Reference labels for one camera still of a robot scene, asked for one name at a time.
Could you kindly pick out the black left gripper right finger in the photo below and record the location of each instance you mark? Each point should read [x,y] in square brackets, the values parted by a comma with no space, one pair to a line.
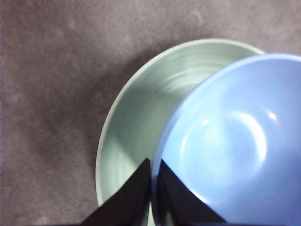
[178,204]

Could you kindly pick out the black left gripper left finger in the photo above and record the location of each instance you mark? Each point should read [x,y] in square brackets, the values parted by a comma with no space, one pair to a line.
[128,204]

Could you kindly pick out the blue ribbed bowl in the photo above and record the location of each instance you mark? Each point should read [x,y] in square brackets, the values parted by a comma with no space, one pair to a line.
[235,141]

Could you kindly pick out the green round plate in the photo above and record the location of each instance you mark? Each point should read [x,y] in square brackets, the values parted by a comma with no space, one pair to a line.
[131,113]

